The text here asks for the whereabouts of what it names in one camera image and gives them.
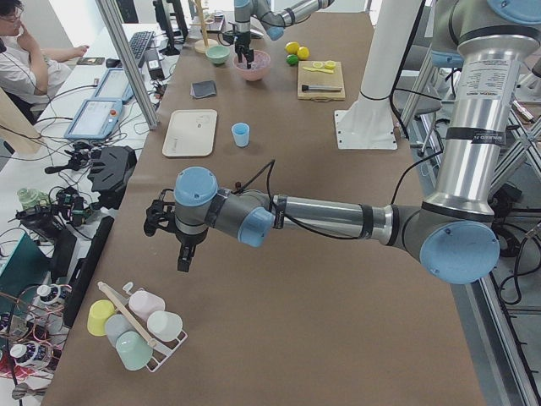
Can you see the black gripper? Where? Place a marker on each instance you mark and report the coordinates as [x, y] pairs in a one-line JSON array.
[[242, 40], [188, 238]]

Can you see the pink bowl of ice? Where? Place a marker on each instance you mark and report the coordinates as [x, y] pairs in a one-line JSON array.
[[259, 67]]

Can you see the wooden cup tree stand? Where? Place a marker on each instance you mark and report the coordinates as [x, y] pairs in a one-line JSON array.
[[202, 45]]

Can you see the pink plastic cup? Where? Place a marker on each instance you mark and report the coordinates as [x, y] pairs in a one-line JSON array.
[[143, 303]]

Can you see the white plastic cup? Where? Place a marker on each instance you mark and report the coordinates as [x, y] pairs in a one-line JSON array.
[[165, 325]]

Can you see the light blue plastic cup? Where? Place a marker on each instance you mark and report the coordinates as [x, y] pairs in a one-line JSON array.
[[240, 134]]

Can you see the grey plastic cup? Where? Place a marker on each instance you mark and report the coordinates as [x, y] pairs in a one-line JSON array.
[[115, 327]]

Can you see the yellow plastic cup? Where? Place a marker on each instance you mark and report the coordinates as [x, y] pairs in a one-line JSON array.
[[99, 312]]

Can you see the mint plastic cup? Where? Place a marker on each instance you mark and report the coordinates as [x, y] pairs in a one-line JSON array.
[[133, 350]]

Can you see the mint green bowl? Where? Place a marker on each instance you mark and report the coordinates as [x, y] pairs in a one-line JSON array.
[[218, 54]]

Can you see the yellow lemon near lime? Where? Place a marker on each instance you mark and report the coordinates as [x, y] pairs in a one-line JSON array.
[[292, 47]]

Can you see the green lime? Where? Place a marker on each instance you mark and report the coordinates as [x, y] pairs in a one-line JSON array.
[[292, 59]]

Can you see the grey folded cloth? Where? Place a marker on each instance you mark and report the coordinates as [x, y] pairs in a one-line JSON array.
[[203, 89]]

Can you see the yellow lemon front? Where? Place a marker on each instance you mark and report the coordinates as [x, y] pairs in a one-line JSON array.
[[303, 53]]

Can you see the bamboo cutting board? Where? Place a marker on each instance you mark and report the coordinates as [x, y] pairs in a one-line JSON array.
[[315, 78]]

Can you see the yellow plastic knife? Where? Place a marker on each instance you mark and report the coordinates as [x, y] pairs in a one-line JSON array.
[[319, 70]]

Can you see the black monitor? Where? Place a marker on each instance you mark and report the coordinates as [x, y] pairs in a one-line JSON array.
[[170, 17]]

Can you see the cream rabbit serving tray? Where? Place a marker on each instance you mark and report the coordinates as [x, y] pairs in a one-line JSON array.
[[190, 133]]

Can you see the black keyboard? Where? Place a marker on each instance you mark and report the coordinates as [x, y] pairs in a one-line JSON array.
[[139, 43]]

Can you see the blue teach pendant far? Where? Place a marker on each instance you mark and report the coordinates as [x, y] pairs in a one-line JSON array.
[[114, 84]]

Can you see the blue teach pendant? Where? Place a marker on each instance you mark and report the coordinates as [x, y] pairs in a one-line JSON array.
[[114, 84], [95, 119]]

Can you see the blue teach pendant near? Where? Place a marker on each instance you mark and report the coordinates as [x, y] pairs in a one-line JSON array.
[[95, 119]]

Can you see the seated person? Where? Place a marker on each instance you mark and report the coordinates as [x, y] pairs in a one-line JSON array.
[[30, 75]]

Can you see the white wire cup rack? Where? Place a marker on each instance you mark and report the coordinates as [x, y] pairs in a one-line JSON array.
[[162, 351]]

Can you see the aluminium frame post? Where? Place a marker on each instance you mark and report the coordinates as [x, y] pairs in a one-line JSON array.
[[112, 20]]

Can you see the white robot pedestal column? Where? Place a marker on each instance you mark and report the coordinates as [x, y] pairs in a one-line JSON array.
[[368, 122]]

